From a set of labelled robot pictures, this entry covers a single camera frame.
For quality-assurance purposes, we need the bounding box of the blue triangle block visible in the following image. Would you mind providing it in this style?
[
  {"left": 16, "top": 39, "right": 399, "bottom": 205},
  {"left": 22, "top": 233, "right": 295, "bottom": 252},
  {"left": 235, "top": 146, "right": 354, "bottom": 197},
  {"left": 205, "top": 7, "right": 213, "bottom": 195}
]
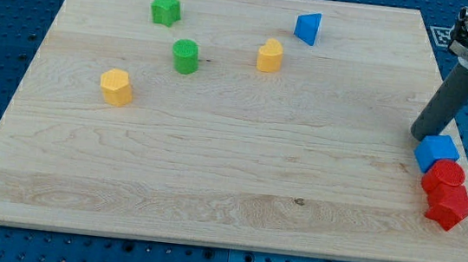
[{"left": 294, "top": 12, "right": 322, "bottom": 46}]

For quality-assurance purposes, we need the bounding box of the wooden board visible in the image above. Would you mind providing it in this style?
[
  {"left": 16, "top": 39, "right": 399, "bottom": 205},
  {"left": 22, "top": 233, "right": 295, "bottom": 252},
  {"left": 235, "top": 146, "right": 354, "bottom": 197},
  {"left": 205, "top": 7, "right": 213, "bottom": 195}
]
[{"left": 0, "top": 0, "right": 468, "bottom": 262}]

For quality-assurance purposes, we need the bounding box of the yellow heart block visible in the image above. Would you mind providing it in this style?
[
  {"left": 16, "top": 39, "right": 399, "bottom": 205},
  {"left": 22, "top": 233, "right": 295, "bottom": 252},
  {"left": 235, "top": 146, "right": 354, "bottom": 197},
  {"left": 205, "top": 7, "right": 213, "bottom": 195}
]
[{"left": 256, "top": 38, "right": 284, "bottom": 73}]

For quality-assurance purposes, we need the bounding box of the green cylinder block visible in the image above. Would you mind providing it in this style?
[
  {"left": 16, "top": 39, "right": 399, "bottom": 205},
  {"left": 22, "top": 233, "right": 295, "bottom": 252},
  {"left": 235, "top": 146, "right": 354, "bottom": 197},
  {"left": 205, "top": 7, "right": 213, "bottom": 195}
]
[{"left": 172, "top": 39, "right": 199, "bottom": 75}]

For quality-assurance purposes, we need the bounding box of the yellow hexagon block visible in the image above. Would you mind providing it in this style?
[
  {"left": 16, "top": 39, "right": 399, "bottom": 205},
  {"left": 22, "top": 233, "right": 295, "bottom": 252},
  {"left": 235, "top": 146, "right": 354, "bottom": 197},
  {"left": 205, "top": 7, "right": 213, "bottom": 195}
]
[{"left": 100, "top": 69, "right": 133, "bottom": 107}]

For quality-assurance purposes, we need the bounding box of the green star block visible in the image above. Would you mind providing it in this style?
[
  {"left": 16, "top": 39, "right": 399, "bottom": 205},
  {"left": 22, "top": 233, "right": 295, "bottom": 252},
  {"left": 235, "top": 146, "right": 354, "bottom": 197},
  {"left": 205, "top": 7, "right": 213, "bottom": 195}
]
[{"left": 150, "top": 0, "right": 181, "bottom": 28}]

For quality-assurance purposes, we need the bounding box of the blue cube block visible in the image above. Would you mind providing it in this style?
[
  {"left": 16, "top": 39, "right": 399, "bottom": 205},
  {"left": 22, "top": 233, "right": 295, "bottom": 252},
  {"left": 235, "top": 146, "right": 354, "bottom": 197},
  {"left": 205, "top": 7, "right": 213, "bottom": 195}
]
[{"left": 414, "top": 135, "right": 459, "bottom": 173}]

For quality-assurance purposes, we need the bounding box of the red cylinder block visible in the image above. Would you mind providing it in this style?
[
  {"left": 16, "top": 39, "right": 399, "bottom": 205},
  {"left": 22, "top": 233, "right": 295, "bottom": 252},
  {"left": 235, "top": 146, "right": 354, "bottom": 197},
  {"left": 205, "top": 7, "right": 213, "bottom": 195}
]
[{"left": 421, "top": 159, "right": 465, "bottom": 193}]

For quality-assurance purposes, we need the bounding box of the red star block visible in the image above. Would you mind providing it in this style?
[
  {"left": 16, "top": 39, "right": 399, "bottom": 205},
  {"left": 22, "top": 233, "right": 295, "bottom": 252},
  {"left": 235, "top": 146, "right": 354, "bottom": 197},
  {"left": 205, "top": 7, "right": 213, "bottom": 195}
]
[{"left": 425, "top": 184, "right": 468, "bottom": 231}]

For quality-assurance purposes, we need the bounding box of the fiducial marker tag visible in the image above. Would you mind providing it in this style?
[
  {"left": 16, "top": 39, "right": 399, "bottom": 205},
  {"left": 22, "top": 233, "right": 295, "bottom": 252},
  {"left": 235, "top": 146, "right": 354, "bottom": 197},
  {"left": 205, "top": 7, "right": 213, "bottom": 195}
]
[{"left": 430, "top": 25, "right": 452, "bottom": 48}]

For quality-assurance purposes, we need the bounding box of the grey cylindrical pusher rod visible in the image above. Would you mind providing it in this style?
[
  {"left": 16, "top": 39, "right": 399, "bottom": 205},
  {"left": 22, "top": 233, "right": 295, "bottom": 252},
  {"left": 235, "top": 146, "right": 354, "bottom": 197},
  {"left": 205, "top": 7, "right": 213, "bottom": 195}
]
[{"left": 410, "top": 63, "right": 468, "bottom": 141}]

